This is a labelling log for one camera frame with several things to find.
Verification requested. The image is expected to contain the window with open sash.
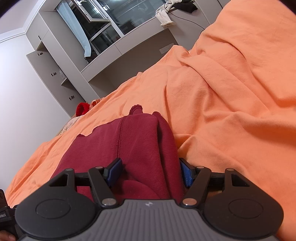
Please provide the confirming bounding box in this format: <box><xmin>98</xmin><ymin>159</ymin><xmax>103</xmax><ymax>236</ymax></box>
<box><xmin>67</xmin><ymin>0</ymin><xmax>165</xmax><ymax>63</ymax></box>

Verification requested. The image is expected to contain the person's left hand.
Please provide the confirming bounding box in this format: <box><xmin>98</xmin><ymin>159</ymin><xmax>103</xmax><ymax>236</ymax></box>
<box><xmin>0</xmin><ymin>230</ymin><xmax>16</xmax><ymax>241</ymax></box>

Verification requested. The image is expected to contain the dark red knit sweater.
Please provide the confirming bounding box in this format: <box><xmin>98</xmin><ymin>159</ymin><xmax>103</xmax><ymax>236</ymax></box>
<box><xmin>53</xmin><ymin>105</ymin><xmax>185</xmax><ymax>201</ymax></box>

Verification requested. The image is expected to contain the open grey wardrobe door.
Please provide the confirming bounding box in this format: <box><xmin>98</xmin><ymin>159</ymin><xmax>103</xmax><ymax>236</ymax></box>
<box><xmin>27</xmin><ymin>51</ymin><xmax>84</xmax><ymax>116</ymax></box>

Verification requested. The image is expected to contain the white garment on ledge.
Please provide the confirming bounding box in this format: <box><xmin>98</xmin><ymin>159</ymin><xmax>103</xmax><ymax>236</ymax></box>
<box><xmin>155</xmin><ymin>0</ymin><xmax>182</xmax><ymax>27</ymax></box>

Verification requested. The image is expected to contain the black charging cable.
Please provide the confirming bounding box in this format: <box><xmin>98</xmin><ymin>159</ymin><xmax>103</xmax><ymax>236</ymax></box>
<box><xmin>169</xmin><ymin>10</ymin><xmax>206</xmax><ymax>31</ymax></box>

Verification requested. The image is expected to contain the black garment on ledge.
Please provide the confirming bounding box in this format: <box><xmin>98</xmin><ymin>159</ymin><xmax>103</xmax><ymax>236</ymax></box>
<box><xmin>173</xmin><ymin>0</ymin><xmax>198</xmax><ymax>14</ymax></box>

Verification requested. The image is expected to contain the grey built-in wardrobe unit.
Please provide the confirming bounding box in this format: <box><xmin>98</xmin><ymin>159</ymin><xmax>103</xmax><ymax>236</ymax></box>
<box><xmin>26</xmin><ymin>1</ymin><xmax>227</xmax><ymax>102</ymax></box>

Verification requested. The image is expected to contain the bright red plush item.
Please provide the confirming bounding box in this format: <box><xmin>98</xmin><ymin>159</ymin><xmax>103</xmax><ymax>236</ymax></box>
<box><xmin>75</xmin><ymin>102</ymin><xmax>90</xmax><ymax>116</ymax></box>

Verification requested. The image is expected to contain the floral patterned pillow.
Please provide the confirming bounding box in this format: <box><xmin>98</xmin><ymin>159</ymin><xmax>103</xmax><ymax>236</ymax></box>
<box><xmin>57</xmin><ymin>116</ymin><xmax>80</xmax><ymax>135</ymax></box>

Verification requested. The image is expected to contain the left light blue curtain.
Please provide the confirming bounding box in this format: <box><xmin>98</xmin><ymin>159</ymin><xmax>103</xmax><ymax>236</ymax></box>
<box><xmin>56</xmin><ymin>1</ymin><xmax>91</xmax><ymax>58</ymax></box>

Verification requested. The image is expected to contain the orange bed cover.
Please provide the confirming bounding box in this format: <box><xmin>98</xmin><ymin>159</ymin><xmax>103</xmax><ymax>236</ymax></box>
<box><xmin>6</xmin><ymin>1</ymin><xmax>295</xmax><ymax>240</ymax></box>

